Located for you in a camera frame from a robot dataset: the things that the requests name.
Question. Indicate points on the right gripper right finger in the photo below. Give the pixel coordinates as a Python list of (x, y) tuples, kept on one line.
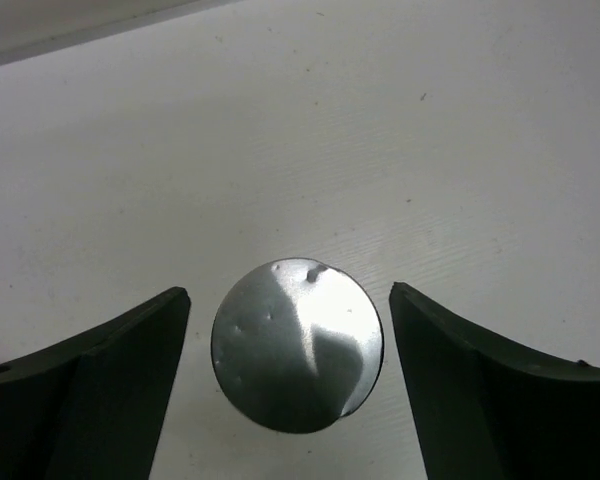
[(487, 407)]

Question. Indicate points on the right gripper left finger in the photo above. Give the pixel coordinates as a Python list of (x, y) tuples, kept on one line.
[(93, 406)]

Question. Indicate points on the tall silver lid spice jar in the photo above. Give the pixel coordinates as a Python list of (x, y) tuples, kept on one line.
[(297, 345)]

